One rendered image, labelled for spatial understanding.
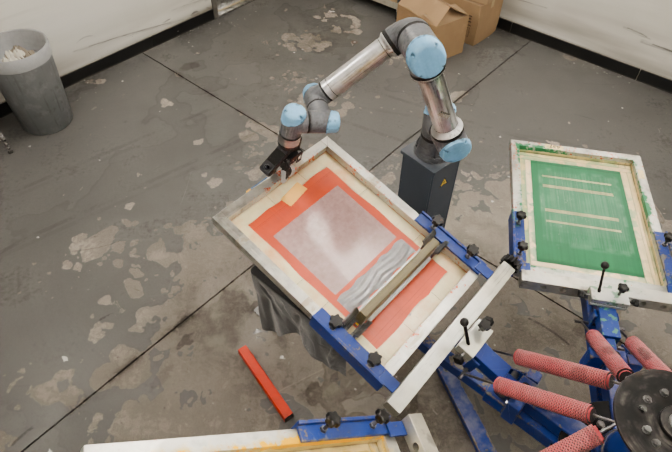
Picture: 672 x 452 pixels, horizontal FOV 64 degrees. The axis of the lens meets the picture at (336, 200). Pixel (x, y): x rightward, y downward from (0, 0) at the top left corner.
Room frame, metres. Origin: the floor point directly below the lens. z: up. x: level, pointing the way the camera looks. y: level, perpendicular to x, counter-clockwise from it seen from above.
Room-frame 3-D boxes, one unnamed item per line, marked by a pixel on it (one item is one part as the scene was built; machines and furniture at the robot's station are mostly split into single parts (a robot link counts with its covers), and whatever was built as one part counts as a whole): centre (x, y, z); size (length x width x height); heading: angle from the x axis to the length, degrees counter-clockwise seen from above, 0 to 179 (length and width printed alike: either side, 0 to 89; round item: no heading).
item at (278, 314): (1.10, 0.13, 0.74); 0.46 x 0.04 x 0.42; 49
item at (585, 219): (1.42, -1.01, 1.05); 1.08 x 0.61 x 0.23; 169
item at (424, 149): (1.67, -0.39, 1.25); 0.15 x 0.15 x 0.10
